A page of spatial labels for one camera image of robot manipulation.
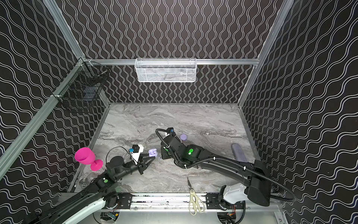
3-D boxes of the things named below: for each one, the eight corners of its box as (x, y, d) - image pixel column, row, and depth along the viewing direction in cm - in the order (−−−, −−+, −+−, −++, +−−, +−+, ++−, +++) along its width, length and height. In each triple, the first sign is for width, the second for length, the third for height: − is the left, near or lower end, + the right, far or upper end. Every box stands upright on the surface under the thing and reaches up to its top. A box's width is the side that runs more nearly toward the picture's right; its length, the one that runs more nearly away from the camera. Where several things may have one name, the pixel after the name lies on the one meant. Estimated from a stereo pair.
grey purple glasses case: (238, 164, 89) (239, 162, 87) (229, 146, 98) (230, 144, 96) (246, 162, 90) (248, 160, 88) (236, 144, 98) (237, 142, 96)
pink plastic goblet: (87, 171, 87) (69, 160, 74) (91, 160, 92) (76, 147, 79) (101, 171, 87) (87, 159, 74) (105, 160, 92) (92, 147, 79)
